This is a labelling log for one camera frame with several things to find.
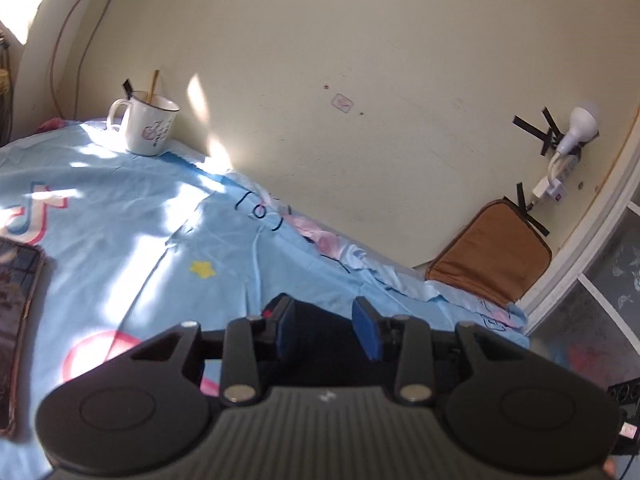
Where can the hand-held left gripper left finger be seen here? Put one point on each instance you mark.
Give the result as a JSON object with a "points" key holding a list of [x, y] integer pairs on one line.
{"points": [[286, 327]]}

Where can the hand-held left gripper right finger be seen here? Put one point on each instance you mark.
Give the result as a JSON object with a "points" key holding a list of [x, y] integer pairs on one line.
{"points": [[367, 334]]}

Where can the rumpled dark patterned knit garment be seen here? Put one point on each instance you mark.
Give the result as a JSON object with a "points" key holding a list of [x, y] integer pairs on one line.
{"points": [[325, 350]]}

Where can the brown seat cushion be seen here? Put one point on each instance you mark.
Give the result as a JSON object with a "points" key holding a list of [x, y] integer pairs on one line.
{"points": [[492, 250]]}

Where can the blue cartoon print bed sheet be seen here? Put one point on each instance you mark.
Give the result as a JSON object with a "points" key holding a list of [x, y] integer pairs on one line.
{"points": [[150, 230]]}

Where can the black tape strip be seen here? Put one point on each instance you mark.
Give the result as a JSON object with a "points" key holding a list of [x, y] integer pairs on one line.
{"points": [[535, 132], [531, 215]]}

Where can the white enamel mug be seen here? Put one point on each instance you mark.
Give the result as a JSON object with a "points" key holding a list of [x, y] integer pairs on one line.
{"points": [[150, 127]]}

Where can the white power strip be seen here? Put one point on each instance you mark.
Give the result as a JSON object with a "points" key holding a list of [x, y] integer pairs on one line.
{"points": [[565, 166]]}

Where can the dark phone in case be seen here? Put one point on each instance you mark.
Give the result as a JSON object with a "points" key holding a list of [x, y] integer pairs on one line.
{"points": [[17, 330]]}

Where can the wooden stick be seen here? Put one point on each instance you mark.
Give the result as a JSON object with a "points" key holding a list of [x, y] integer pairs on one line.
{"points": [[152, 85]]}

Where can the white lamp bulb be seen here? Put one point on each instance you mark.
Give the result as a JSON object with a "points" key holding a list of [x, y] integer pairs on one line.
{"points": [[580, 125]]}

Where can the pink cloth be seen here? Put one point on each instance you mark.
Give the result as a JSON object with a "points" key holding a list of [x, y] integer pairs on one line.
{"points": [[52, 125]]}

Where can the small pink wall sticker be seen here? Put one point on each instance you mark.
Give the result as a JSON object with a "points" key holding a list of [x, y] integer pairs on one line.
{"points": [[343, 102]]}

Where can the white door frame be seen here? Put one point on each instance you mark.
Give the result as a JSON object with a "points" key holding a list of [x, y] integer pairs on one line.
{"points": [[585, 220]]}

